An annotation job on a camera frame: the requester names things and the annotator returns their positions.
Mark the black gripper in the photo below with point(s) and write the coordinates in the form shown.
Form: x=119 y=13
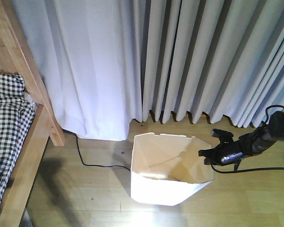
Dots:
x=228 y=151

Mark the white trash bin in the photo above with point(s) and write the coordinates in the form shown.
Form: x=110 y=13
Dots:
x=166 y=169

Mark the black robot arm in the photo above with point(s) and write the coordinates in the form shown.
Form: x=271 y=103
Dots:
x=266 y=135

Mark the light blue pleated curtain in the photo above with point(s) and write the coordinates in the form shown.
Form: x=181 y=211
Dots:
x=213 y=57

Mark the white sheer curtain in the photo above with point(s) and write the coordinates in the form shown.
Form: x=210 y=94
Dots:
x=86 y=53

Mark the grey round rug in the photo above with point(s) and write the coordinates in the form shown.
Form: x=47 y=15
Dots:
x=25 y=219

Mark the black white checkered bedding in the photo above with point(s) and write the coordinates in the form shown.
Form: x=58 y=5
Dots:
x=16 y=116

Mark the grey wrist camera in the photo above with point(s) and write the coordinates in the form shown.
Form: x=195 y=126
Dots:
x=223 y=136

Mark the wooden bed frame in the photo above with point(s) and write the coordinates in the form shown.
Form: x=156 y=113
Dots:
x=17 y=59

